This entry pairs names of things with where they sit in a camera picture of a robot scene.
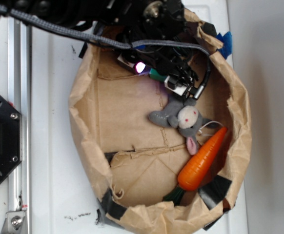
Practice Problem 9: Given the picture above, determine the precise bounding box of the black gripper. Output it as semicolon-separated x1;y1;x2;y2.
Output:
102;0;199;96

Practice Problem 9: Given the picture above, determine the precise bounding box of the green rectangular block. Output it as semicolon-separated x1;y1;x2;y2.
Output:
149;68;167;82

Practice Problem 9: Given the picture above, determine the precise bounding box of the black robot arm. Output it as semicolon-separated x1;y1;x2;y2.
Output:
0;0;211;99

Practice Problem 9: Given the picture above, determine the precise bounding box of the grey plush bunny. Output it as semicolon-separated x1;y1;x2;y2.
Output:
148;97;219;155

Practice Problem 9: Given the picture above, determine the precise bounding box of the black tape piece right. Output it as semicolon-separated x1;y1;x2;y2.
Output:
201;22;217;38

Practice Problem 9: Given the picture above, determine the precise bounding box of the black tape piece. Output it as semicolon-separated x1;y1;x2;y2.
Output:
201;22;217;38
97;189;127;229

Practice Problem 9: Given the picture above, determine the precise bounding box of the crumpled brown paper bag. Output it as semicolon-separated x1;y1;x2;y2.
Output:
69;10;252;234

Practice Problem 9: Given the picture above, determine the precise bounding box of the orange plastic toy carrot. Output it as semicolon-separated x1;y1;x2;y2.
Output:
163;127;227;206

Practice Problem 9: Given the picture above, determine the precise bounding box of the black tape on bag rim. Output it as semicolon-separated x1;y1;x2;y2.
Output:
198;175;232;210

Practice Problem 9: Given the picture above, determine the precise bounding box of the black tape piece left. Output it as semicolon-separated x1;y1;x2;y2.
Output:
97;189;127;229

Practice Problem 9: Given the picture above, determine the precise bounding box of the white plastic bin lid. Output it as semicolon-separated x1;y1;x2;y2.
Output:
0;0;248;234

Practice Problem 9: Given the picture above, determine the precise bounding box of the aluminium extrusion rail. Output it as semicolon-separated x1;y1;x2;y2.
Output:
1;18;32;234

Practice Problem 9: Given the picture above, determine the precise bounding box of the grey braided cable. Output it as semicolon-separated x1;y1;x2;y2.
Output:
0;4;211;59

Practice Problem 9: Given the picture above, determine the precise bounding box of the black octagonal mount plate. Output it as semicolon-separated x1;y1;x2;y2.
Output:
0;95;21;185

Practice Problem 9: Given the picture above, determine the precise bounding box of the silver corner bracket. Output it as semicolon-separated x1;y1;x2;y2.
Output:
0;211;28;234

